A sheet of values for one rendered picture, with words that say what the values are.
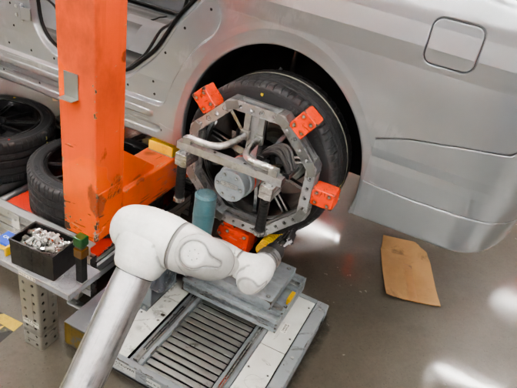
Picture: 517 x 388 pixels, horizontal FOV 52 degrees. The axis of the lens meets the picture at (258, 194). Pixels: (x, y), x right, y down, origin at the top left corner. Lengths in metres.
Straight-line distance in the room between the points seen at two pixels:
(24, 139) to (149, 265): 1.70
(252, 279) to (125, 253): 0.58
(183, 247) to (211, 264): 0.08
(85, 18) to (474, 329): 2.36
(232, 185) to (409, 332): 1.34
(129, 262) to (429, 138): 1.12
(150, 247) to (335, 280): 1.78
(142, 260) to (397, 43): 1.09
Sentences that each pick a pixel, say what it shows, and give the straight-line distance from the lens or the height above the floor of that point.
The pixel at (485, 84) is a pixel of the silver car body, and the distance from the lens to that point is 1.86.
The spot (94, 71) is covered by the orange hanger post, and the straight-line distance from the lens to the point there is 1.82.
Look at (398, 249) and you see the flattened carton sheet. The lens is 3.36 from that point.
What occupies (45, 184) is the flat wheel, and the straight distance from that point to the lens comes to 2.55.
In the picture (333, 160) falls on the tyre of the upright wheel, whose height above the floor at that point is 0.97.
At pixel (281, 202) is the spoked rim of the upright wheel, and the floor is 0.71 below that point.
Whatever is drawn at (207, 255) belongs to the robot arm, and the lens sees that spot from 1.27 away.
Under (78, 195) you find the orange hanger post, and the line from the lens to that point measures 2.09.
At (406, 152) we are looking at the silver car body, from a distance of 1.97.
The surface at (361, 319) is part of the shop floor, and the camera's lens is 2.80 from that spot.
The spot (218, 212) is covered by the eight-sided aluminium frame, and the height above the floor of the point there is 0.62.
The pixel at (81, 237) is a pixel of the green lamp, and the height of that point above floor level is 0.66.
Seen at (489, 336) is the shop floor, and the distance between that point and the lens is 3.06.
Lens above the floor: 1.84
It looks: 31 degrees down
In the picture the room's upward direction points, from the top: 10 degrees clockwise
